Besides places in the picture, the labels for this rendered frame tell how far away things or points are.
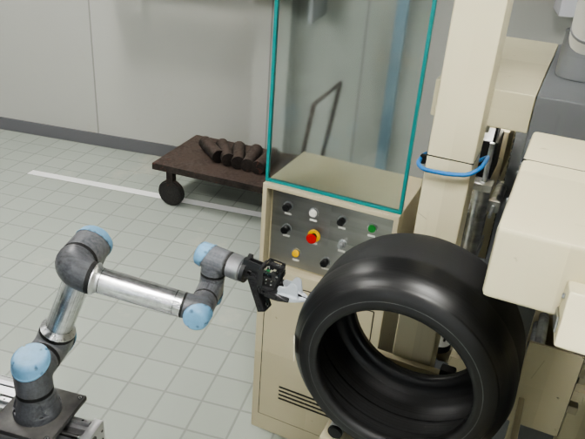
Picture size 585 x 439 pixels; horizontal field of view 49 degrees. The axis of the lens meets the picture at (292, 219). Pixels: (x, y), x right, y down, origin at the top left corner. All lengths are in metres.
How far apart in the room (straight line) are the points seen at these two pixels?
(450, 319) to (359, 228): 0.96
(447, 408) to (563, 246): 0.96
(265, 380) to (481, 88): 1.75
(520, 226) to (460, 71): 0.66
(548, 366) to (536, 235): 0.86
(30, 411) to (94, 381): 1.27
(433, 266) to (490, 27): 0.61
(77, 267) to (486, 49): 1.24
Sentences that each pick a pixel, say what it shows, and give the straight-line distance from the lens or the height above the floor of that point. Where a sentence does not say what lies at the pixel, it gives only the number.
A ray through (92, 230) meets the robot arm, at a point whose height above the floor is 1.33.
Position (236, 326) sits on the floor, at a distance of 3.80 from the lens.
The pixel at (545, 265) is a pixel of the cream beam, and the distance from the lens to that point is 1.21.
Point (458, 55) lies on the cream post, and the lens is 1.76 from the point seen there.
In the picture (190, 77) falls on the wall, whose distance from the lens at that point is 5.73.
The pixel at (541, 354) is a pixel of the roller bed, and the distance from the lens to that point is 1.98.
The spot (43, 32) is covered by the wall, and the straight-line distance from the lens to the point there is 6.36.
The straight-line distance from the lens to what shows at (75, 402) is 2.34.
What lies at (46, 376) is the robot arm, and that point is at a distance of 2.20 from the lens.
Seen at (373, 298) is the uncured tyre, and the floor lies 1.42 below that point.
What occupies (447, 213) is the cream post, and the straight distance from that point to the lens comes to 1.89.
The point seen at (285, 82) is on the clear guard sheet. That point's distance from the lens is 2.35.
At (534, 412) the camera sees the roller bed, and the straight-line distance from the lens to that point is 2.11.
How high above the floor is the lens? 2.29
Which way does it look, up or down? 27 degrees down
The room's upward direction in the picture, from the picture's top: 4 degrees clockwise
